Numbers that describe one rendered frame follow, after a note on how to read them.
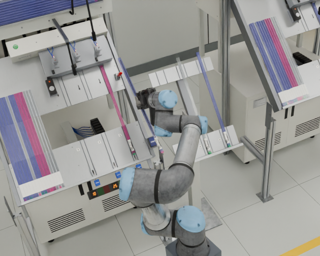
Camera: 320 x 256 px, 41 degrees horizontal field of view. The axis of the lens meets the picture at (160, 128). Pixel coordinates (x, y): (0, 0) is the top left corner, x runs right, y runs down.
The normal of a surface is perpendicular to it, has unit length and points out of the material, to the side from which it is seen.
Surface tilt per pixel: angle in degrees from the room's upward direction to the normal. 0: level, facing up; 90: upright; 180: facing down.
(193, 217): 7
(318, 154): 0
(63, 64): 45
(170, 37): 90
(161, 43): 90
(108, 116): 0
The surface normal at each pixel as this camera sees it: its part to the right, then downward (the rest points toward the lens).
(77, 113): -0.09, -0.78
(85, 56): 0.22, -0.18
